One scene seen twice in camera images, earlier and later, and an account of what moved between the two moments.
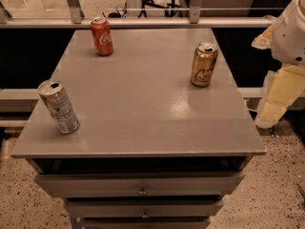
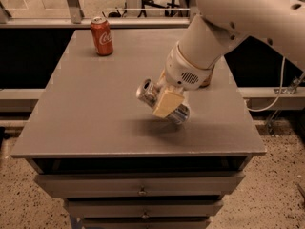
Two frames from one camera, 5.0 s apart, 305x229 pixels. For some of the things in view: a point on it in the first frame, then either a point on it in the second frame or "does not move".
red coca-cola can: [102, 37] does not move
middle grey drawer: [143, 208] does not move
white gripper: [290, 38] to [181, 71]
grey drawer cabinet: [152, 149] does not move
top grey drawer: [143, 185] does not move
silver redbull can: [53, 91] to [149, 93]
